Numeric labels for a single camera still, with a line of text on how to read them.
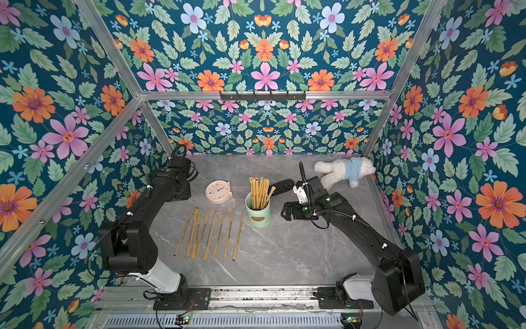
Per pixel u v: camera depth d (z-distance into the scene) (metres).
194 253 0.84
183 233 0.91
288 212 0.72
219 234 0.90
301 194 0.75
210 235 0.90
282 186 1.02
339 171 1.03
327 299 0.72
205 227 0.92
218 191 1.01
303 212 0.69
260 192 0.86
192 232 0.91
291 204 0.72
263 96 0.91
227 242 0.88
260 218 0.86
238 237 0.88
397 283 0.40
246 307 0.72
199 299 0.74
